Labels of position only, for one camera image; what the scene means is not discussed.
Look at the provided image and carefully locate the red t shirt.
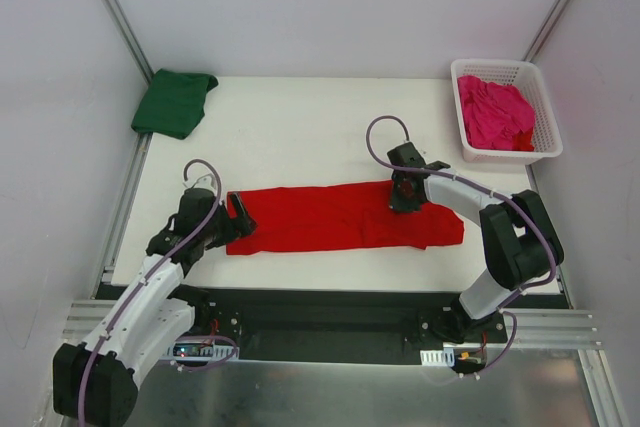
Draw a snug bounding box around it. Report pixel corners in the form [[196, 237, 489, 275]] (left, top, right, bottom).
[[226, 180, 465, 256]]

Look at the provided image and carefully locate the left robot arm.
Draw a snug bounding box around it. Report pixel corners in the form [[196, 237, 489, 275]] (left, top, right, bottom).
[[52, 187, 257, 426]]

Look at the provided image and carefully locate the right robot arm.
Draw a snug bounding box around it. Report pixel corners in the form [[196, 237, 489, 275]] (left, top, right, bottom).
[[387, 141, 564, 344]]

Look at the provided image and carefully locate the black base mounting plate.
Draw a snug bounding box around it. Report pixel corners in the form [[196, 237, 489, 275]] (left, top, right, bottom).
[[171, 286, 507, 365]]

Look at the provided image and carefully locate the folded green t shirt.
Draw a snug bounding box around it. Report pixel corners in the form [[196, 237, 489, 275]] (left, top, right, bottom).
[[131, 69, 219, 140]]

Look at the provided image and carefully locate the pink t shirt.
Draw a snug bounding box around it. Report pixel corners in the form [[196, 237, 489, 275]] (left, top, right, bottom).
[[457, 75, 536, 151]]

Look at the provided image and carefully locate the white plastic laundry basket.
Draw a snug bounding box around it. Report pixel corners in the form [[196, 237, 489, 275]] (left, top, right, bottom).
[[450, 59, 563, 165]]

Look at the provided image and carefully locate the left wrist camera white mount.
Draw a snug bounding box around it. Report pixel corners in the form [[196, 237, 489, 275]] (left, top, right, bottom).
[[183, 173, 218, 194]]

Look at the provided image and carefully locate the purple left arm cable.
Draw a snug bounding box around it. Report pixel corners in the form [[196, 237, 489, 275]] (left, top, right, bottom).
[[77, 158, 240, 423]]

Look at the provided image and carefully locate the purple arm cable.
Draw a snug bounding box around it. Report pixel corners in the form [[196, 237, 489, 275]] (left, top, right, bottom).
[[77, 158, 240, 423], [364, 115, 559, 388]]

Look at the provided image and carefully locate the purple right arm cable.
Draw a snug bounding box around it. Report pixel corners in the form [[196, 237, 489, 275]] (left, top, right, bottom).
[[364, 115, 559, 388]]

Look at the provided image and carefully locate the left white slotted cable duct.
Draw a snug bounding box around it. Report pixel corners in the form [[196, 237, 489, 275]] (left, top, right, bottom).
[[161, 342, 239, 362]]

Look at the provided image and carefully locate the white slotted cable duct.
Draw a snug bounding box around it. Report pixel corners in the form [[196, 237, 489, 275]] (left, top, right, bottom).
[[161, 342, 239, 362], [420, 348, 455, 368]]

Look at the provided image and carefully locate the aluminium frame rail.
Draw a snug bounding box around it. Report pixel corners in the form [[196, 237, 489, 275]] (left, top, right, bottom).
[[61, 299, 604, 350]]

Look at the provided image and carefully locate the right white slotted cable duct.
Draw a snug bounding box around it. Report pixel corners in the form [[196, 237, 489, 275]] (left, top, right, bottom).
[[420, 348, 455, 368]]

